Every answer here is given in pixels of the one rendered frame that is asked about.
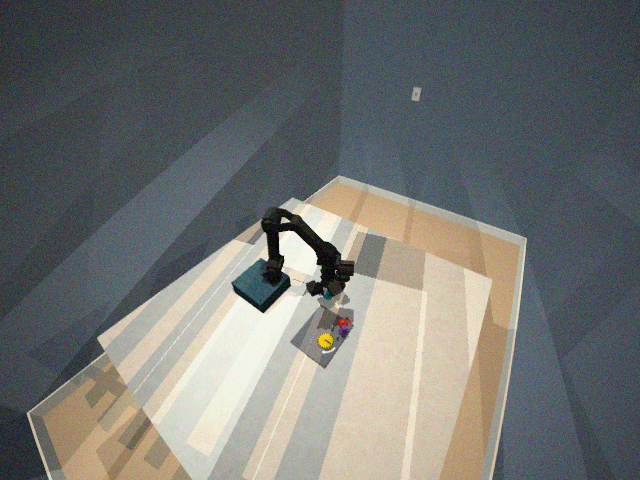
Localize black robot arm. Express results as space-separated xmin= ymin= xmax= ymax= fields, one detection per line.
xmin=260 ymin=207 xmax=355 ymax=297

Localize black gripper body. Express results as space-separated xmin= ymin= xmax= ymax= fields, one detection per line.
xmin=306 ymin=271 xmax=350 ymax=297

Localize yellow gear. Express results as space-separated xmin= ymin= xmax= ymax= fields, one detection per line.
xmin=317 ymin=333 xmax=334 ymax=349

